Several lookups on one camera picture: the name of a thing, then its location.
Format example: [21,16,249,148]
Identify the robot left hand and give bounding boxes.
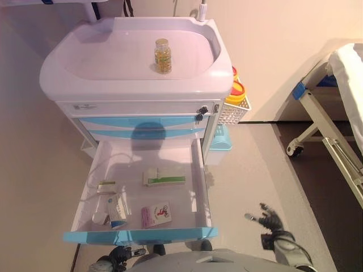
[109,245,147,267]

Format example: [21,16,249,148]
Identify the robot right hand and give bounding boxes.
[244,202,284,236]

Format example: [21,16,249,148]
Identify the blue front cart drawer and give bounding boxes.
[62,138,220,246]
[78,116,209,130]
[85,127,206,140]

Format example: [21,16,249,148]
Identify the amber capsule medicine bottle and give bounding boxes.
[154,38,173,74]

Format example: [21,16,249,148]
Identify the white and blue medicine box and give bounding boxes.
[107,194,128,230]

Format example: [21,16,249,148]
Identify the green and white medicine box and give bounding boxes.
[142,167,187,188]

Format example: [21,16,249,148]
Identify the small white bottle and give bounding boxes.
[92,212,110,226]

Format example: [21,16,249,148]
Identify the pink box with red figure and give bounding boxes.
[141,200,173,228]

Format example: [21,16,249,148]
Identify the bed caster wheel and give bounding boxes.
[285,143,305,158]

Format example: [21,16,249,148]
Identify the grey robot torso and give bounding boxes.
[124,248,304,272]

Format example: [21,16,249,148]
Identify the clear plastic tubing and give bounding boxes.
[81,151,137,202]

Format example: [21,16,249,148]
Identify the white bin with blue lid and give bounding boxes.
[206,124,234,167]

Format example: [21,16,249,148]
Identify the white perforated basket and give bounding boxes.
[217,95,252,125]

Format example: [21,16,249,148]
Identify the black keys in lock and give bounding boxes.
[195,105,209,123]

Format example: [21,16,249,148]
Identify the blue mattress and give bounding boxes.
[316,75,338,87]

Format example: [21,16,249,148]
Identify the cart label sticker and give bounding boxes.
[72,104,99,112]

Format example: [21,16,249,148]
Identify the white bed sheet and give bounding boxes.
[328,42,363,171]

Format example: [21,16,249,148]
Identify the white medical trolley cart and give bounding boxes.
[39,16,234,168]

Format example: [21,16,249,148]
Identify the metal IV pole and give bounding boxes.
[197,0,208,23]

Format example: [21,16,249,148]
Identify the white side shelf board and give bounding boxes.
[38,0,114,23]

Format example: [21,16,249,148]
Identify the white hospital bed frame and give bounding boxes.
[285,65,363,205]

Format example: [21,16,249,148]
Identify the blue bed corner bracket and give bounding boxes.
[292,82,309,100]

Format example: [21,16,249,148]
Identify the black hanging strap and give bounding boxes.
[121,0,134,18]

